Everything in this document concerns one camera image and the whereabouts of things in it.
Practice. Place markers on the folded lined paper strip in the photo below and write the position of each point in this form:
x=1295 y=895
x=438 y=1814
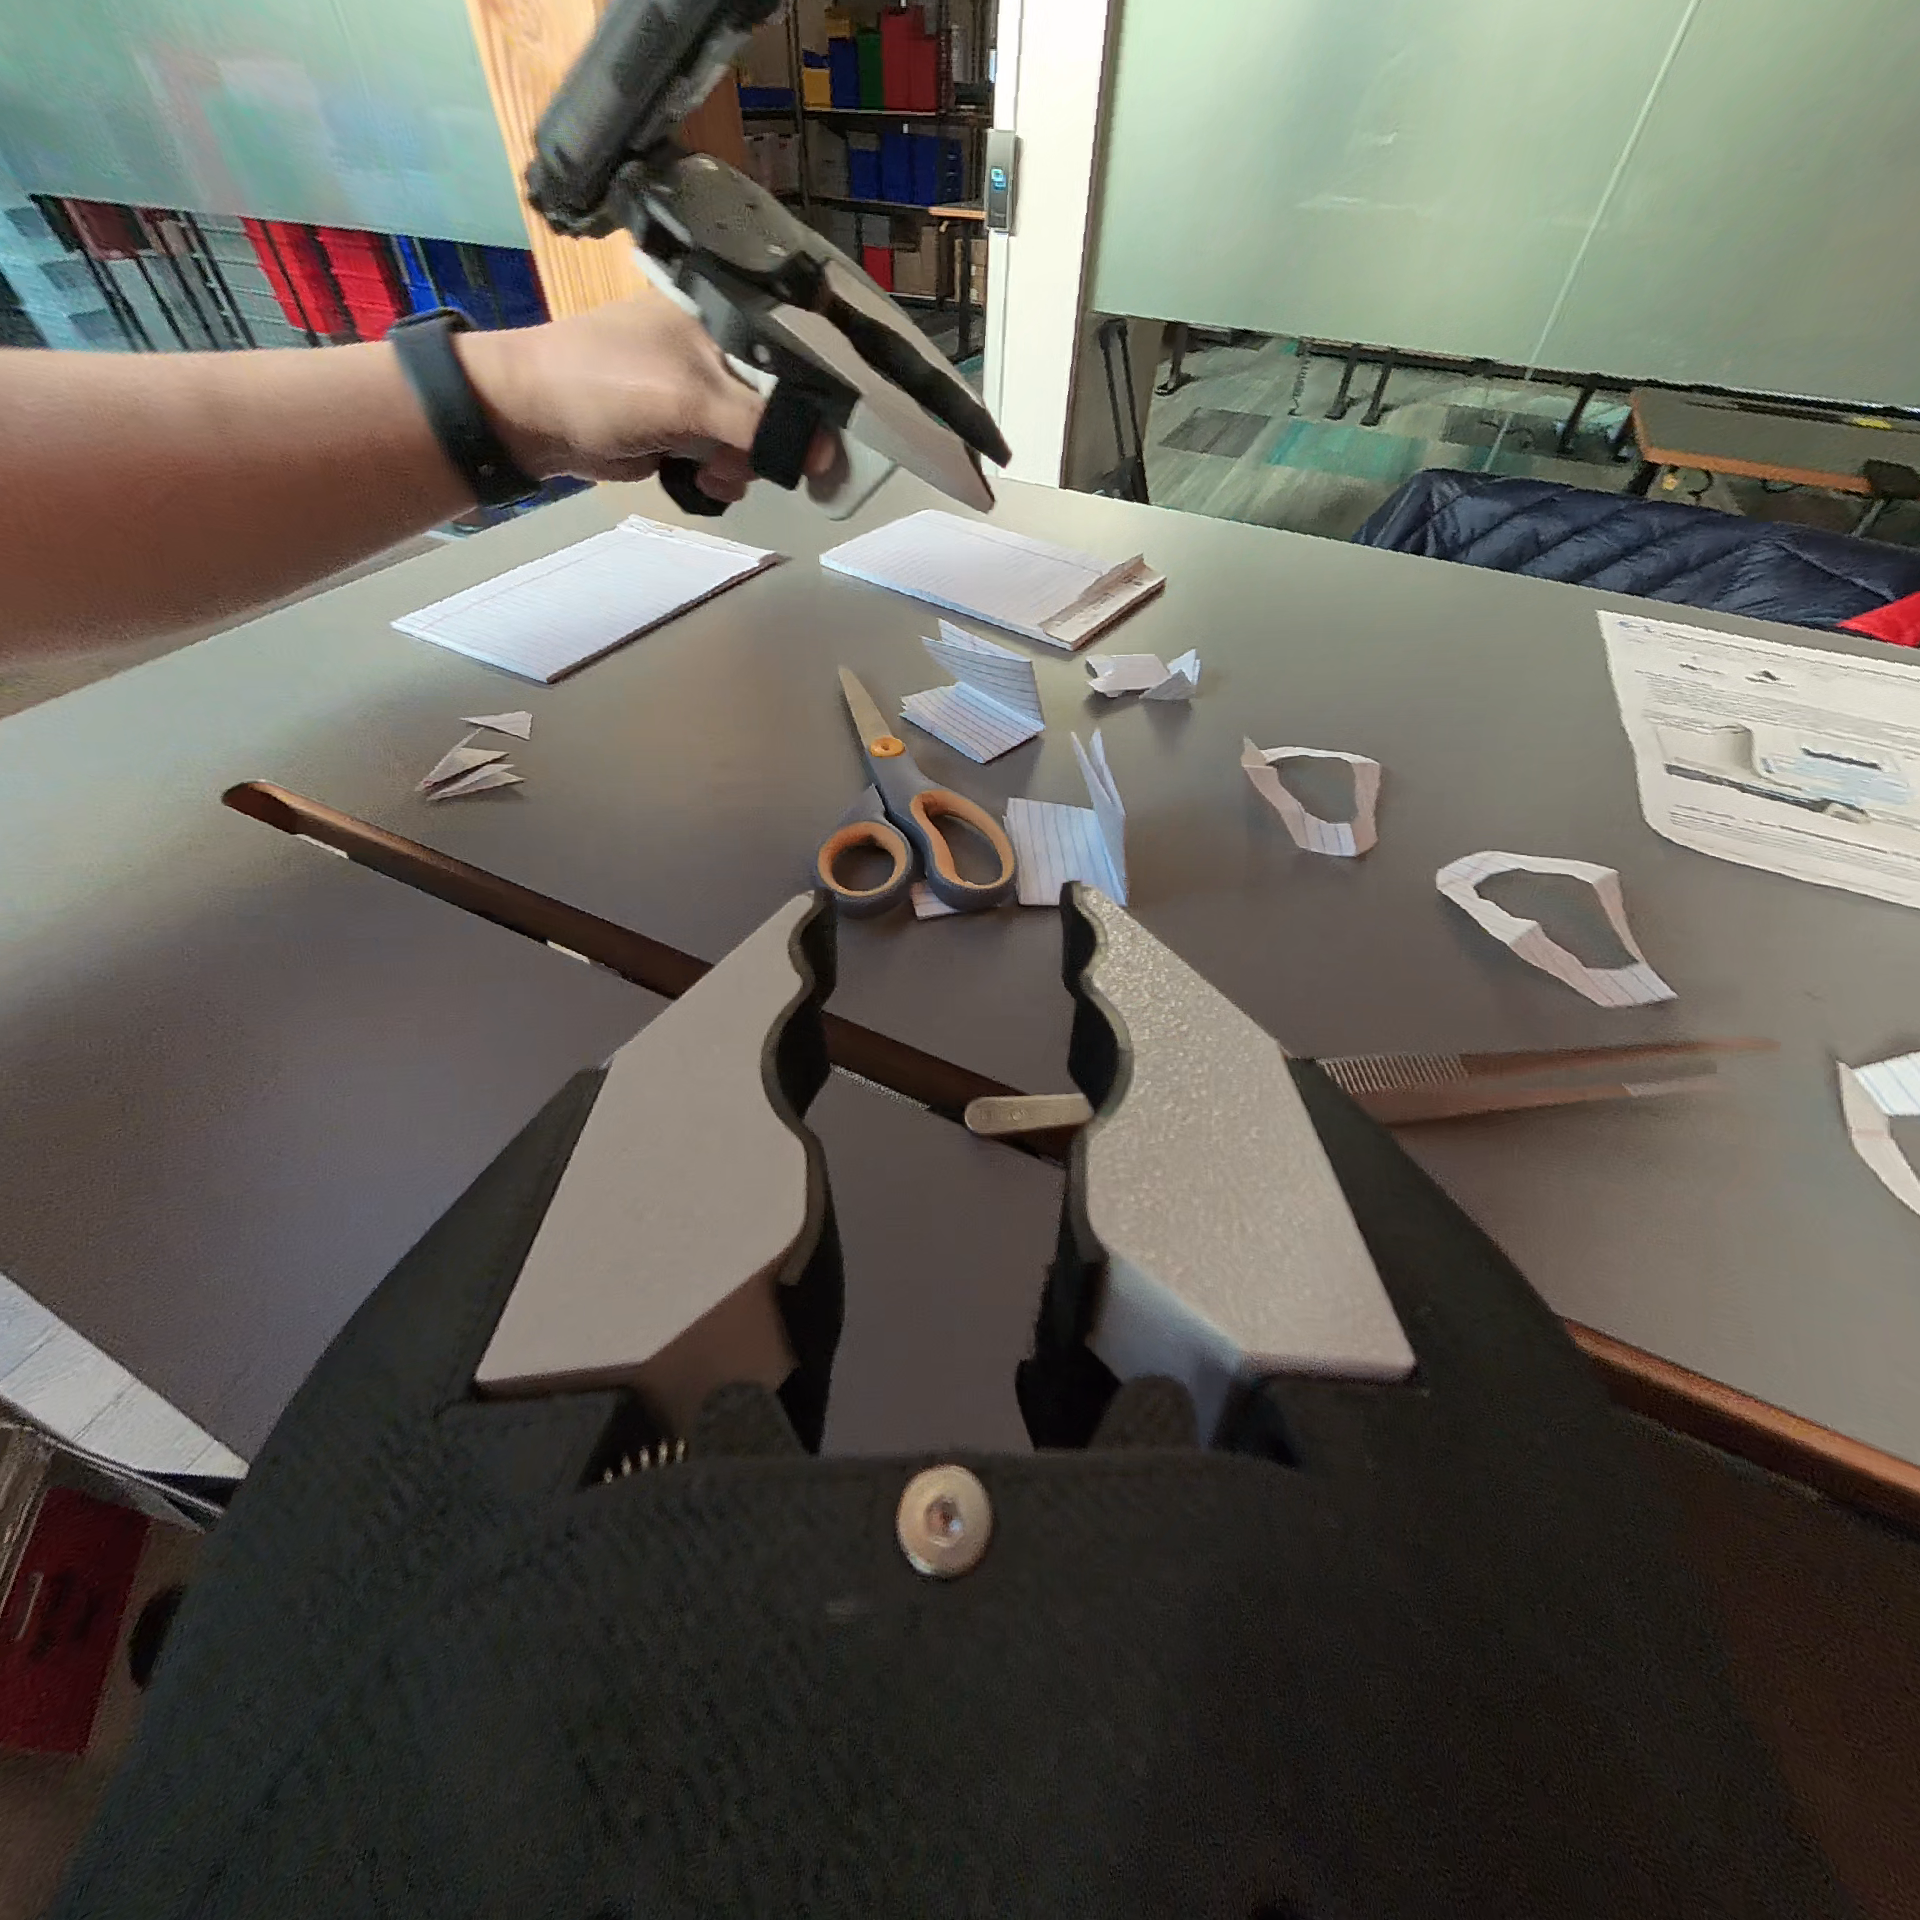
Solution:
x=465 y=774

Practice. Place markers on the small folded white paper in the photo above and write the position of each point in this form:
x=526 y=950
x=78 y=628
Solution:
x=1177 y=678

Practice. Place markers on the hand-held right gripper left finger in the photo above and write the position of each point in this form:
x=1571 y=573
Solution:
x=662 y=1200

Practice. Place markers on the navy puffer jacket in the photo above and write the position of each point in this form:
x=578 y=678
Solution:
x=1621 y=547

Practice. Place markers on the white flat box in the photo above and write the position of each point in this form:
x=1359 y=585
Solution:
x=89 y=1396

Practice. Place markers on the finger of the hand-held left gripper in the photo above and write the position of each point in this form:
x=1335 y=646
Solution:
x=915 y=368
x=886 y=413

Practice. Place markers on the small triangular paper piece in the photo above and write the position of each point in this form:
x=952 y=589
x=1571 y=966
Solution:
x=503 y=723

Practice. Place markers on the stack of grey bins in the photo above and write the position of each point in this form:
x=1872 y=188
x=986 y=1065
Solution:
x=135 y=278

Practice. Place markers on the wooden meeting table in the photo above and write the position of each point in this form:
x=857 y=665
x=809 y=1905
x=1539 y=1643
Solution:
x=1769 y=435

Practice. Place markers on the lined paper offcut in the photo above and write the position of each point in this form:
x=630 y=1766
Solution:
x=934 y=904

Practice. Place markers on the brown tweezers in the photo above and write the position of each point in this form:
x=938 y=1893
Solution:
x=1501 y=1072

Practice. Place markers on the stack of blue bins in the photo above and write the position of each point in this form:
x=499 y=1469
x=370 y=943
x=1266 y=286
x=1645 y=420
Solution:
x=474 y=278

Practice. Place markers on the lined writing pad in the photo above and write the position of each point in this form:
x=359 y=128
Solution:
x=974 y=569

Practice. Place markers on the red plastic crate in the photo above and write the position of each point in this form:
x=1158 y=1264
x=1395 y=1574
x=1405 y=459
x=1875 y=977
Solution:
x=67 y=1622

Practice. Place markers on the large folded lined paper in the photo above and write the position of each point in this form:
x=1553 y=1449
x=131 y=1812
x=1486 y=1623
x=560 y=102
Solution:
x=983 y=704

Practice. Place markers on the door card reader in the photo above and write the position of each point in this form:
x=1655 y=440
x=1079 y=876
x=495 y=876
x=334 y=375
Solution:
x=1002 y=181

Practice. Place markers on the lined paper piece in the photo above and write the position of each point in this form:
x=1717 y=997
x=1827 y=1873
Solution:
x=1333 y=840

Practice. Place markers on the lined paper sheet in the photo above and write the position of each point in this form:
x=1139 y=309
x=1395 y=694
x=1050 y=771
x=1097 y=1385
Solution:
x=586 y=592

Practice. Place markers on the metal storage shelf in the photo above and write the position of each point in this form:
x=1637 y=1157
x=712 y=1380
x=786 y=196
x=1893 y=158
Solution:
x=886 y=149

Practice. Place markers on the black hand trolley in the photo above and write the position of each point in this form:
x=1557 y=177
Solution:
x=1123 y=422

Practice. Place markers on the light wooden post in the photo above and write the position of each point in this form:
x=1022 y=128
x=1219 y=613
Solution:
x=518 y=149

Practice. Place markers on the printed paper sheet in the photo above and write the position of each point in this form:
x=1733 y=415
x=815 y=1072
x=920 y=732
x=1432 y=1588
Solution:
x=1769 y=751

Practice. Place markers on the stack of red bins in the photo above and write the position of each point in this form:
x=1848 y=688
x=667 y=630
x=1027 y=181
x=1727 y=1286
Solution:
x=323 y=278

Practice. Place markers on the person's left hand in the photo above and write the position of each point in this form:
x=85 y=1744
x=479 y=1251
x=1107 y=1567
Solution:
x=630 y=390

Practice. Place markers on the black smartwatch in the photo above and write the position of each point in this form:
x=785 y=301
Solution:
x=451 y=390

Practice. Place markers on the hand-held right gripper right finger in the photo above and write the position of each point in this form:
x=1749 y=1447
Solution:
x=1243 y=1200

